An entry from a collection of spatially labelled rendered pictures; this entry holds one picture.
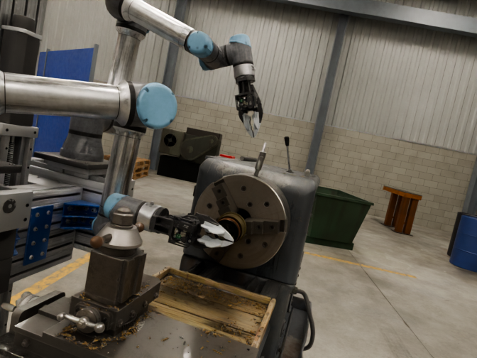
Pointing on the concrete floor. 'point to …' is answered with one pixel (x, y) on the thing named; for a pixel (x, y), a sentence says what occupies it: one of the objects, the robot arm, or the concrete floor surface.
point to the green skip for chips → (336, 218)
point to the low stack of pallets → (138, 167)
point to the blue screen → (71, 61)
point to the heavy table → (401, 209)
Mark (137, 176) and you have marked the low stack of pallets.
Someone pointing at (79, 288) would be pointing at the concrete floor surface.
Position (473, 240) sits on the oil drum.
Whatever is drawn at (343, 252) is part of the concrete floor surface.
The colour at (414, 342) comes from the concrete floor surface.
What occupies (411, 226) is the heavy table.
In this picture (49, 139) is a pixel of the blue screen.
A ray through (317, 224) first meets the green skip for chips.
